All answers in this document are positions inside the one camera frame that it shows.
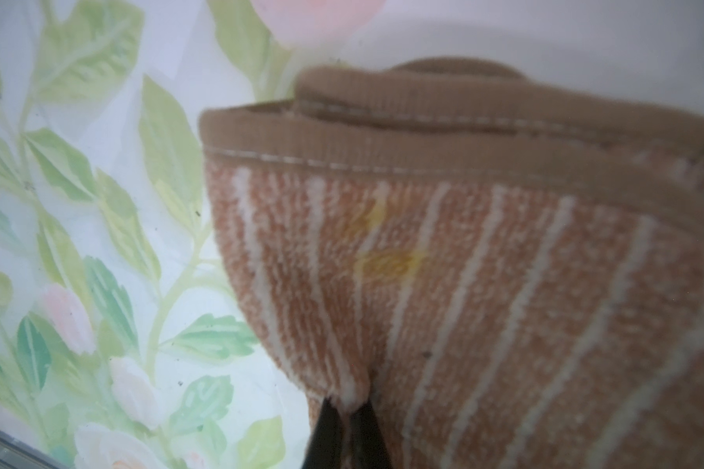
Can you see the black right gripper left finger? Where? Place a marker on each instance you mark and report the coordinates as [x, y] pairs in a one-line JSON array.
[[324, 450]]

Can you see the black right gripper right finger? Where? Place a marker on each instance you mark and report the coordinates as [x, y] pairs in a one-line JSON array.
[[368, 449]]

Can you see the brown striped towel cloth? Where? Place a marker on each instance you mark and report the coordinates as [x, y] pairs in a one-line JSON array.
[[511, 273]]

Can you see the aluminium front rail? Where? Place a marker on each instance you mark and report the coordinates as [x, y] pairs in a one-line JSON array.
[[14, 454]]

